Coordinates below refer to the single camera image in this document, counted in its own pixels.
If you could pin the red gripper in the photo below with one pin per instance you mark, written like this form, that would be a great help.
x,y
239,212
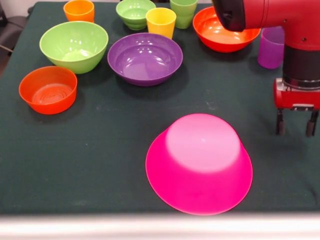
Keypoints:
x,y
295,97

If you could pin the pink plastic bowl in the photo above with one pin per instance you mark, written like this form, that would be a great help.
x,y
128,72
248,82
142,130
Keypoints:
x,y
200,170

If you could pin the purple plastic bowl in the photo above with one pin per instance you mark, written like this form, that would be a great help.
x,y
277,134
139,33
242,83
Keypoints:
x,y
145,62

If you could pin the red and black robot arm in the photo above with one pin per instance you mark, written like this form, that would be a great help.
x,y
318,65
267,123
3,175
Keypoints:
x,y
275,12

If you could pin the purple plastic cup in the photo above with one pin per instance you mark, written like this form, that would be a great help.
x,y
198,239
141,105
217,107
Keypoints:
x,y
270,52

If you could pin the large red-orange plastic bowl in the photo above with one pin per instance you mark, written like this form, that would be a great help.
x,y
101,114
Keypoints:
x,y
217,41

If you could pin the green plastic cup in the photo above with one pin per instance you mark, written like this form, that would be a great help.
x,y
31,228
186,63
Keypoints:
x,y
186,15

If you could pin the yellow plastic cup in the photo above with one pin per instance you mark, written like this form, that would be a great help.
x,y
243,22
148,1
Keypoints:
x,y
161,23

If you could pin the small green plastic bowl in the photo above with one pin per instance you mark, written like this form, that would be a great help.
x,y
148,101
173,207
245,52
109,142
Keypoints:
x,y
135,15

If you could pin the dark green tablecloth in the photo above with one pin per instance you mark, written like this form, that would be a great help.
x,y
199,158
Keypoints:
x,y
100,175

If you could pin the large green plastic bowl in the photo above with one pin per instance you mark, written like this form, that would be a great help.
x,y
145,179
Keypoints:
x,y
75,47

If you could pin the orange plastic cup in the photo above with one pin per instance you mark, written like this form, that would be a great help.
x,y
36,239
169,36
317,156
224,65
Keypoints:
x,y
78,12

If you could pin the small red-orange plastic bowl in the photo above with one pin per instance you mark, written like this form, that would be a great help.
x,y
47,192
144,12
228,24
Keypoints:
x,y
47,92

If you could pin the grey office chair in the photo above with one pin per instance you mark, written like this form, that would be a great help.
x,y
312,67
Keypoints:
x,y
12,30

